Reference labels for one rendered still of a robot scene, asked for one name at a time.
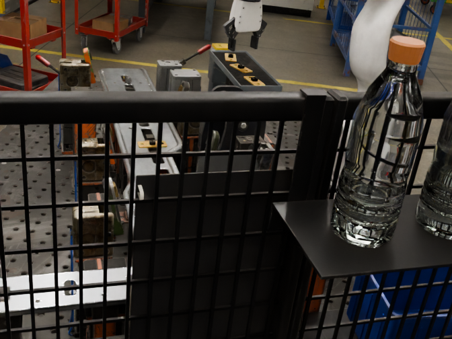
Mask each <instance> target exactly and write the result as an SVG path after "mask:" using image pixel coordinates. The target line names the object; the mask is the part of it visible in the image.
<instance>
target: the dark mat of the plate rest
mask: <svg viewBox="0 0 452 339"><path fill-rule="evenodd" d="M213 53H214V55H215V56H216V57H217V58H218V59H219V60H220V61H221V62H222V64H223V65H224V66H225V67H226V69H227V70H228V71H229V72H230V74H232V75H233V76H234V78H235V79H236V80H237V81H238V83H239V84H240V85H252V84H251V83H250V82H249V81H247V80H246V79H244V78H243V77H244V76H254V77H257V78H258V79H259V80H260V81H261V82H262V83H264V84H265V85H278V84H277V83H276V82H275V81H274V80H272V79H271V78H270V77H269V76H268V75H267V74H266V73H265V72H264V71H263V70H262V69H261V68H260V67H259V66H258V65H257V64H256V63H255V62H254V61H253V60H252V59H251V58H250V57H249V56H248V55H247V54H246V53H245V52H213ZM225 53H229V54H235V55H236V60H237V62H231V61H226V60H225ZM231 64H240V65H241V64H243V65H245V67H246V68H248V69H250V70H252V72H251V73H242V72H241V71H238V70H237V69H235V68H233V67H231V66H229V65H231Z"/></svg>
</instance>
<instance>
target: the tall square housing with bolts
mask: <svg viewBox="0 0 452 339"><path fill-rule="evenodd" d="M183 81H186V82H188V83H189V84H190V89H189V91H200V89H201V86H200V82H201V75H200V73H199V72H198V71H197V70H196V69H170V70H169V89H168V91H178V88H179V86H180V85H181V83H182V82H183Z"/></svg>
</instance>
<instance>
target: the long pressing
mask: <svg viewBox="0 0 452 339"><path fill-rule="evenodd" d="M98 74H99V77H100V81H101V84H102V88H103V91H126V88H125V85H132V86H133V88H134V90H135V91H157V90H156V88H155V86H154V84H153V82H152V80H151V78H150V76H149V74H148V72H147V70H146V69H144V68H139V69H124V68H104V69H100V70H99V71H98ZM122 76H129V77H130V84H126V83H125V81H123V80H122ZM148 124H149V126H139V123H137V135H136V153H150V152H149V149H150V148H156V147H150V148H139V146H138V144H137V142H138V141H145V138H144V136H143V133H142V129H150V130H151V132H152V134H153V137H154V139H155V141H157V131H158V123H148ZM113 127H114V131H115V133H116V138H117V141H118V145H119V147H120V152H121V153H131V137H132V123H116V124H113ZM162 141H165V142H166V143H167V147H162V148H161V152H181V151H182V140H181V138H180V136H179V134H178V132H177V130H176V128H175V126H174V124H173V122H164V123H163V132H162ZM162 158H163V161H164V163H161V164H160V169H161V170H167V171H168V173H169V174H179V170H178V168H177V166H176V163H175V161H174V158H173V157H162ZM123 162H124V166H125V169H126V173H127V176H128V180H129V183H128V184H127V186H126V188H125V189H124V192H123V199H129V194H130V159H123ZM155 166H156V163H154V162H153V160H152V158H135V186H134V198H135V191H136V176H137V175H150V174H155ZM125 207H126V212H127V215H128V213H129V204H125ZM134 224H135V204H133V239H134Z"/></svg>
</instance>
